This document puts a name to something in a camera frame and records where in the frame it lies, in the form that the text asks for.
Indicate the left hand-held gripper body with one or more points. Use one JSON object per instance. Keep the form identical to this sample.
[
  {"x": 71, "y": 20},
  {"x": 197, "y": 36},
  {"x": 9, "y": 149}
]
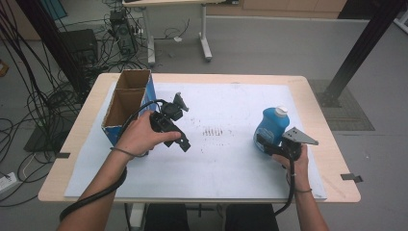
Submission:
[{"x": 166, "y": 117}]

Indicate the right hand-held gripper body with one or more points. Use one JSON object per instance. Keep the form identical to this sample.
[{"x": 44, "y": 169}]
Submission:
[{"x": 295, "y": 141}]

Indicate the blue plastic bottle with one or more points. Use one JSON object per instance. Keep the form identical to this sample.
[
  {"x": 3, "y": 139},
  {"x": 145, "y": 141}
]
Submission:
[{"x": 272, "y": 123}]

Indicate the blue cardboard box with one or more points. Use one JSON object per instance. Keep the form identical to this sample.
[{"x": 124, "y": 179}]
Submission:
[{"x": 125, "y": 102}]

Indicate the person's right hand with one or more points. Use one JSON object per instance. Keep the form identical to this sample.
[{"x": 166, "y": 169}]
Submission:
[{"x": 300, "y": 173}]

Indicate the person's left hand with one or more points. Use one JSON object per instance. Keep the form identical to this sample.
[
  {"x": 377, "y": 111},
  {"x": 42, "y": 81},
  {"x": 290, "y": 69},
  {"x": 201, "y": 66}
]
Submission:
[{"x": 138, "y": 134}]

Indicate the thin dark wristband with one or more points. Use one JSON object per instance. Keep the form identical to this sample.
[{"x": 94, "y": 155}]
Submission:
[
  {"x": 123, "y": 152},
  {"x": 303, "y": 191}
]

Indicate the white table mat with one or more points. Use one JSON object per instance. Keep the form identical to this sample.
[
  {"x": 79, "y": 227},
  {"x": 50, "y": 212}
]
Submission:
[{"x": 224, "y": 173}]

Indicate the black tape piece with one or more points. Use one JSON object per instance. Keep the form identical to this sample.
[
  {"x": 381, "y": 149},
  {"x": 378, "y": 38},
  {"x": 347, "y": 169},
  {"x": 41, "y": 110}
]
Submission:
[
  {"x": 63, "y": 155},
  {"x": 351, "y": 177}
]

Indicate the person's right leg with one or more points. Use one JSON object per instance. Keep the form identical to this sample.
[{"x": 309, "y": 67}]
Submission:
[{"x": 251, "y": 219}]

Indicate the person's leg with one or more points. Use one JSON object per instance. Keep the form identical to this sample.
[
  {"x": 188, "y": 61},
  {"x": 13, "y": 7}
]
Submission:
[
  {"x": 251, "y": 219},
  {"x": 166, "y": 219}
]

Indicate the person's left leg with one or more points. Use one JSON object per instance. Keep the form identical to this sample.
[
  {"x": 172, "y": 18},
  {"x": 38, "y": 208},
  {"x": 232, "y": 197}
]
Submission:
[{"x": 166, "y": 219}]

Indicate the white power adapter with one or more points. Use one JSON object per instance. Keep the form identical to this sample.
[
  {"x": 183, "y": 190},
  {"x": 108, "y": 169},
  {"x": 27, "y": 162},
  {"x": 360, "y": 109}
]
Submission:
[{"x": 177, "y": 39}]

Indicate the white desk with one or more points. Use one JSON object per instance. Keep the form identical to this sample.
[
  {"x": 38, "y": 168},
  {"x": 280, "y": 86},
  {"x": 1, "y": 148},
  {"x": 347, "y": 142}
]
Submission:
[{"x": 205, "y": 32}]

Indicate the black box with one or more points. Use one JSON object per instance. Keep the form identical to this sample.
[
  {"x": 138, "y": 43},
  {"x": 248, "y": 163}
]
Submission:
[{"x": 80, "y": 45}]

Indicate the black metal stand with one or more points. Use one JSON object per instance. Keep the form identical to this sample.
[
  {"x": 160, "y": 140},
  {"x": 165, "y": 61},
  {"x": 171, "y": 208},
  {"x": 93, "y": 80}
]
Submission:
[
  {"x": 48, "y": 38},
  {"x": 362, "y": 45}
]

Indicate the black floor plate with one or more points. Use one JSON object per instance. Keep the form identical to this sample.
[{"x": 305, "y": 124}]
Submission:
[{"x": 41, "y": 141}]

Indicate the teal panel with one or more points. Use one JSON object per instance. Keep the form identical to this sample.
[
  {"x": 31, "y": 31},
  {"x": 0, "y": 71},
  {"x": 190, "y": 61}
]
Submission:
[{"x": 54, "y": 8}]

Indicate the white power strip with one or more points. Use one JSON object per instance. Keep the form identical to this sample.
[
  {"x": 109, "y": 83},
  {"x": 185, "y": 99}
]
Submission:
[{"x": 6, "y": 183}]

